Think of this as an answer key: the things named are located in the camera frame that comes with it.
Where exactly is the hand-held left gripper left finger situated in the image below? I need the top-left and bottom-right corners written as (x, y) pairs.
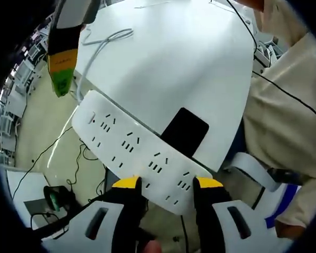
top-left (41, 175), bottom-right (149, 253)

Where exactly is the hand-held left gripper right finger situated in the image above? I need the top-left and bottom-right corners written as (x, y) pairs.
top-left (193, 175), bottom-right (282, 253)

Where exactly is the white power strip cable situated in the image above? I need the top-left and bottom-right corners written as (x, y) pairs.
top-left (73, 28), bottom-right (135, 104)

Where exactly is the white power strip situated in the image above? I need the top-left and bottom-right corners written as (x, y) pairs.
top-left (71, 89), bottom-right (213, 216)

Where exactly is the person's left hand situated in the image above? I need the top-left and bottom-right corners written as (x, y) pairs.
top-left (141, 239), bottom-right (163, 253)

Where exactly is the green black device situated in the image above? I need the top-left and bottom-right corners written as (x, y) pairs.
top-left (43, 184), bottom-right (76, 212)

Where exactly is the white side desk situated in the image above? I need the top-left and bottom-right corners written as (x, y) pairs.
top-left (5, 168), bottom-right (70, 233)

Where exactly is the group of white office chairs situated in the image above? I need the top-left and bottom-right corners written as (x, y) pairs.
top-left (0, 15), bottom-right (54, 159)

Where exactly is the black phone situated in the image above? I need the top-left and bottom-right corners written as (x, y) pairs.
top-left (160, 106), bottom-right (210, 159)

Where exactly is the person's beige clothing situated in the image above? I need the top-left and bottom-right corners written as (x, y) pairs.
top-left (242, 0), bottom-right (316, 238)

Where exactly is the black floor cable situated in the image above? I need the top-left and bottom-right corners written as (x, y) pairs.
top-left (12, 126), bottom-right (74, 201)

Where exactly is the thin black cable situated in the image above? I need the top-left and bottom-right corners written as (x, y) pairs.
top-left (226, 0), bottom-right (316, 124)

